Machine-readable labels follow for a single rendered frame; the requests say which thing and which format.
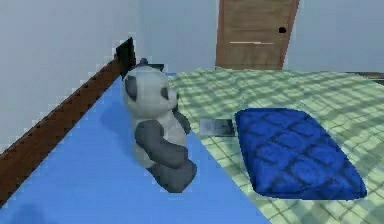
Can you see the brown wooden room door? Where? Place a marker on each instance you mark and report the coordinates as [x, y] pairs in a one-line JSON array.
[[253, 26]]

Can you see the green checked blanket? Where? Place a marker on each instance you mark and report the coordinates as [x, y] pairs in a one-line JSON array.
[[266, 90]]

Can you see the grey and white panda toy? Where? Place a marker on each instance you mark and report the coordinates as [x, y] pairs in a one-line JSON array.
[[153, 110]]

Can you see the blue bed with wooden frame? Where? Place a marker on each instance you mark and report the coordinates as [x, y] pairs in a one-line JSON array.
[[86, 173]]

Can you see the blue quilted pillow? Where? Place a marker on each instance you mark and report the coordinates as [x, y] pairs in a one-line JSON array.
[[293, 153]]

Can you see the small grey flat phone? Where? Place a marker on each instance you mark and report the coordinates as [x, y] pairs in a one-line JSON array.
[[217, 127]]

